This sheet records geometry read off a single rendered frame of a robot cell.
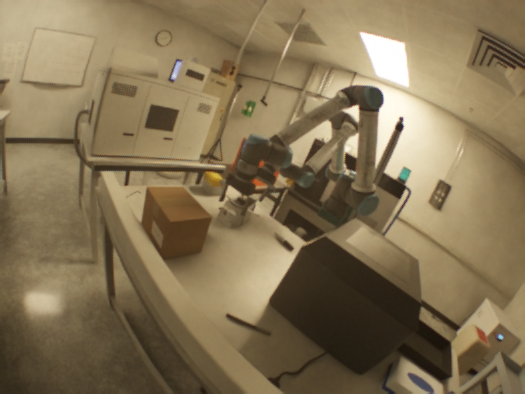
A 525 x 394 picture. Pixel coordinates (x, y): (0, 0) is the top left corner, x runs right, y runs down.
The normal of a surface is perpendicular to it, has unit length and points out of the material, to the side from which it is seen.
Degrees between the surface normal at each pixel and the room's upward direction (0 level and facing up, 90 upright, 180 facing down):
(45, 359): 0
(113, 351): 0
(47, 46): 90
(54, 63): 90
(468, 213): 90
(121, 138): 90
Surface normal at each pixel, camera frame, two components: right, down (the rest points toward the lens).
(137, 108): 0.70, 0.50
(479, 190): -0.60, 0.04
